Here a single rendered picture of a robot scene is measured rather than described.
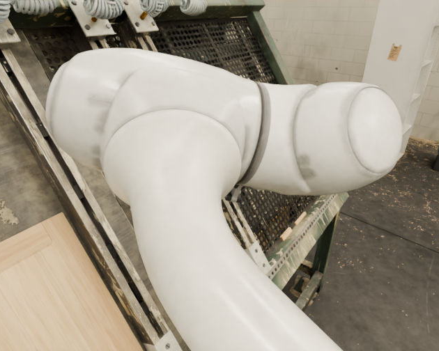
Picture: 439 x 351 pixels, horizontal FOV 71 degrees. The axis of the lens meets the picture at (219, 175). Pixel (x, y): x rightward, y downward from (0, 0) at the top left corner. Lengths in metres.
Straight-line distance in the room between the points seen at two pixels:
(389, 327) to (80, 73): 2.40
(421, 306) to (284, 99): 2.52
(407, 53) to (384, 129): 3.89
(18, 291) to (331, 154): 0.79
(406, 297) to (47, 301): 2.36
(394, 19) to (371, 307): 2.99
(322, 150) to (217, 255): 0.13
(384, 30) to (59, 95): 4.07
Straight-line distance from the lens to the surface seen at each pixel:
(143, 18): 1.24
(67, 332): 0.94
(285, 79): 1.88
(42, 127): 0.94
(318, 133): 0.25
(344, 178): 0.27
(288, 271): 1.42
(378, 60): 4.24
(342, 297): 2.54
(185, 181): 0.19
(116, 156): 0.22
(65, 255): 0.92
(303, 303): 2.18
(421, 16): 4.13
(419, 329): 2.58
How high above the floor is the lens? 1.84
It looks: 29 degrees down
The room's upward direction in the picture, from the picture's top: straight up
